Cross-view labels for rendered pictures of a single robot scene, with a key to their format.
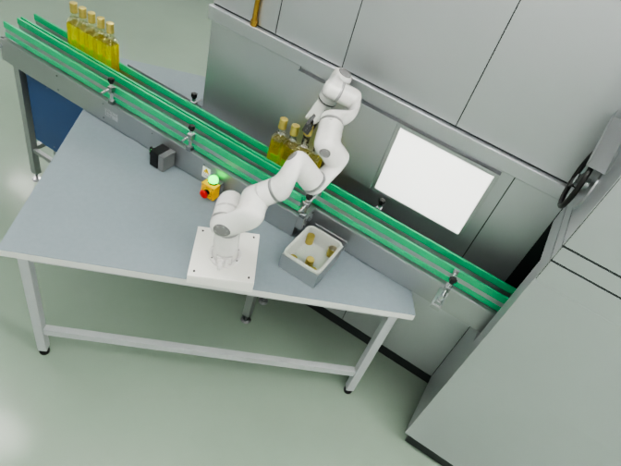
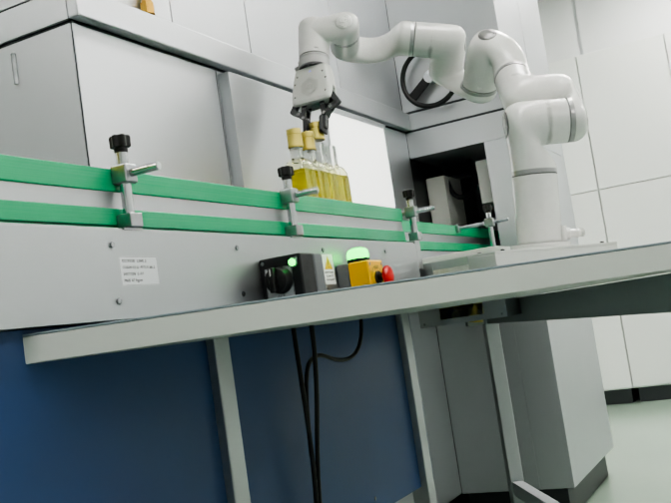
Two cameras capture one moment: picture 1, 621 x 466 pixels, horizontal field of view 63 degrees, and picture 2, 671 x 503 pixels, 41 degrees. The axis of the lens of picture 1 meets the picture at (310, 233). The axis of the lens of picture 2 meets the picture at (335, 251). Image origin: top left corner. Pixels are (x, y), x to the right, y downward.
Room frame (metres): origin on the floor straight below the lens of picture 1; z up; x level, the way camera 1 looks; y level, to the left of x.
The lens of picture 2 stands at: (1.47, 2.23, 0.70)
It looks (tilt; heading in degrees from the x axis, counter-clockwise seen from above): 5 degrees up; 278
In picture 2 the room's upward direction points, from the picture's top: 8 degrees counter-clockwise
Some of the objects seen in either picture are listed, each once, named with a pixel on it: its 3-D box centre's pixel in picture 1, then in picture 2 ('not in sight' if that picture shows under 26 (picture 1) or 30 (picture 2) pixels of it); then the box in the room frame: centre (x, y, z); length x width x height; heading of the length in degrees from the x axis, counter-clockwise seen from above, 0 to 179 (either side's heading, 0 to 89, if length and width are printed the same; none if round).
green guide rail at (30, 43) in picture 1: (140, 108); (184, 205); (1.89, 0.91, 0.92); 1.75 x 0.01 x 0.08; 72
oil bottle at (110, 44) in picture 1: (110, 52); not in sight; (2.11, 1.17, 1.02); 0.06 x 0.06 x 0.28; 72
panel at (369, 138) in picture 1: (380, 153); (324, 164); (1.82, -0.17, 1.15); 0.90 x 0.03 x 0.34; 72
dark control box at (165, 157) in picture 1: (162, 158); (293, 280); (1.77, 0.74, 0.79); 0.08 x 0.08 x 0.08; 72
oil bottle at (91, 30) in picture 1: (92, 42); not in sight; (2.15, 1.27, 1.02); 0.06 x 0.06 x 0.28; 72
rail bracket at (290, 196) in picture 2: (187, 140); (301, 200); (1.76, 0.63, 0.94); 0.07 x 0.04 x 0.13; 162
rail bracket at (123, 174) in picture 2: (107, 92); (138, 179); (1.90, 1.07, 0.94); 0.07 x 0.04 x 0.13; 162
